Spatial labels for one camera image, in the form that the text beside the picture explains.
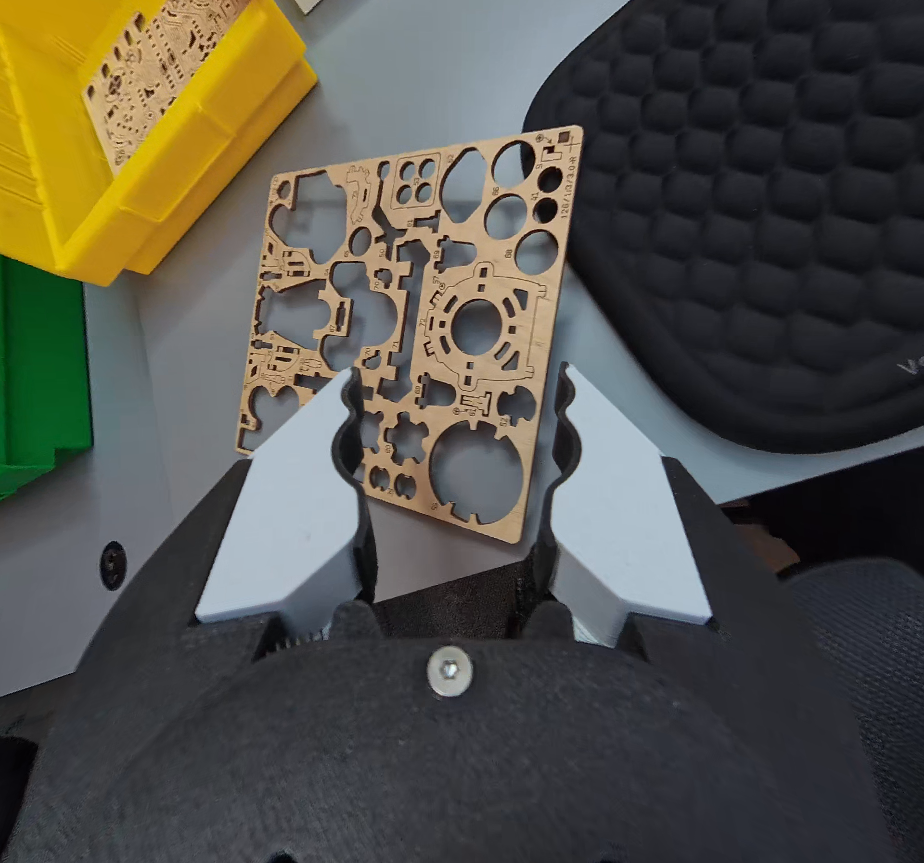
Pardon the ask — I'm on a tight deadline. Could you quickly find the laser-cut wooden parts sheet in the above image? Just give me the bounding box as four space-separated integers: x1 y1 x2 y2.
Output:
234 126 584 546

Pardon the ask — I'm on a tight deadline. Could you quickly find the green plastic bin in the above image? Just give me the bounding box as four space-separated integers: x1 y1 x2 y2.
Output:
0 254 95 502

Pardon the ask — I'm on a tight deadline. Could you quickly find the black padded cushion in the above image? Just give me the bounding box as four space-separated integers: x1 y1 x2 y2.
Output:
521 0 924 454

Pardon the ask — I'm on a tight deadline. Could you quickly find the yellow plastic bin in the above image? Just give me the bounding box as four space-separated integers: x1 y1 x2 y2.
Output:
0 0 319 288

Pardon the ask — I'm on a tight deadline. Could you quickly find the black mesh office chair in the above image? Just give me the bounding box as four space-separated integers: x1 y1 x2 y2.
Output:
783 556 924 863

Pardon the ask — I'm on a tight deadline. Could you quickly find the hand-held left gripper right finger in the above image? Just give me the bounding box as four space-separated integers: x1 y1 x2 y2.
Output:
536 361 713 649

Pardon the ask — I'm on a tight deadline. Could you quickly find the engraved wooden parts sheet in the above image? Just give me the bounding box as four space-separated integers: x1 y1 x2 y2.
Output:
81 0 255 178

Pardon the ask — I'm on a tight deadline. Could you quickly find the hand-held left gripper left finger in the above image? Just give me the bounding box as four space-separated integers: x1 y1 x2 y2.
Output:
195 367 380 644

